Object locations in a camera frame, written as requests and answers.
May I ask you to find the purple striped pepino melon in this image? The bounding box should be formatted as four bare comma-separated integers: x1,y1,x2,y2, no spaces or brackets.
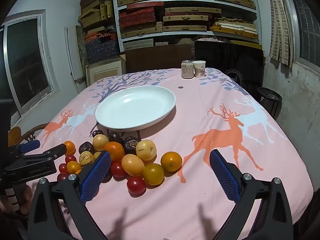
79,151,94,166

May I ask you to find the person's left hand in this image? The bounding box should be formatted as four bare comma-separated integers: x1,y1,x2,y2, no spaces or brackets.
18,185,33,215

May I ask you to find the pink deer print tablecloth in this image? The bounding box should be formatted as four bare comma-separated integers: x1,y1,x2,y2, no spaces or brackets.
25,68,314,240

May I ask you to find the stack of blue patterned boxes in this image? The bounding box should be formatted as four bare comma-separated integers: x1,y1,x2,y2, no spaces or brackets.
84,31,121,64

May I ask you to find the green marbled panel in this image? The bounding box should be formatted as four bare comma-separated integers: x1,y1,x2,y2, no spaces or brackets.
75,25,90,67

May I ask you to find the white oval plate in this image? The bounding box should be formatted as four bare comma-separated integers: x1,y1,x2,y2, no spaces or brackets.
95,85,176,132

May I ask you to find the stack of yellow edged boxes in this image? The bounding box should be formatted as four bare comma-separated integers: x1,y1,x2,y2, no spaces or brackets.
209,17,259,39

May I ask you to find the beige checked hanging cloth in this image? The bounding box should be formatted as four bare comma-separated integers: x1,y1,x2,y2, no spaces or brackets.
267,0,296,69

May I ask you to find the carved wooden chair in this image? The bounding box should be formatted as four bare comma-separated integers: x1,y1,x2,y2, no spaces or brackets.
7,123,50,153

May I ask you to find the aluminium sliding window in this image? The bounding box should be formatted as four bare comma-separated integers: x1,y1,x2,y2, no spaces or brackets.
0,9,60,117

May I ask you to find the beige drink can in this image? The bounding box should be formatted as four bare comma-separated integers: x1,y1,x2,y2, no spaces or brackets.
181,60,194,79

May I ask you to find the pile of tan woven boxes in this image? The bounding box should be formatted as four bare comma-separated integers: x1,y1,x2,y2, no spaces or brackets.
78,0,117,32

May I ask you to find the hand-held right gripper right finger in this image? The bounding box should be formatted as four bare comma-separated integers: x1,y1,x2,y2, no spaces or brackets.
209,149,293,240

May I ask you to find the black round stand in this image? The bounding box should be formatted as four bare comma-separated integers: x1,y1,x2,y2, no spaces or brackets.
257,87,283,119

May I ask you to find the stack of red patterned boxes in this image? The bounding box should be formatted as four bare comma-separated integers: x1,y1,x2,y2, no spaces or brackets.
118,2,164,30

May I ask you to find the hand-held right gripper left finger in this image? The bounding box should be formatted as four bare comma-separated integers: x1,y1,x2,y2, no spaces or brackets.
27,151,112,240

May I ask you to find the orange tangerine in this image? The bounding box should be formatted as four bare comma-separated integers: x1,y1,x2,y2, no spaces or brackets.
104,142,125,162

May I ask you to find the beige paper cup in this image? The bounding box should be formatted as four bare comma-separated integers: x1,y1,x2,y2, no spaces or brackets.
192,60,206,78

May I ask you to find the wooden picture frame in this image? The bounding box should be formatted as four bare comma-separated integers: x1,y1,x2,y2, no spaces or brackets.
85,57,126,87

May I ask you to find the white leaning board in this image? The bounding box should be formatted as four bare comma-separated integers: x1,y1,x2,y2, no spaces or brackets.
64,26,87,93

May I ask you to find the white metal shelf rack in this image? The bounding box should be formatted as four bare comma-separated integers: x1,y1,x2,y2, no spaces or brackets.
112,0,262,51

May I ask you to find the pale yellow pepino melon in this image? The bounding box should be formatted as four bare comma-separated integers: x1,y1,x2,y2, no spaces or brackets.
136,139,157,161

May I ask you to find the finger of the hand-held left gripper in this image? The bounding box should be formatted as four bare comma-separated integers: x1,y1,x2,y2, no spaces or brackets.
7,140,41,157
10,143,67,167

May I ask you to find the brown board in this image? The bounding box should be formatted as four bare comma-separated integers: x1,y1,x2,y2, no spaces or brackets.
124,44,196,75

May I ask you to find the barred window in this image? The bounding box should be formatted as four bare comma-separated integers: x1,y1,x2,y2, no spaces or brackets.
280,0,320,74

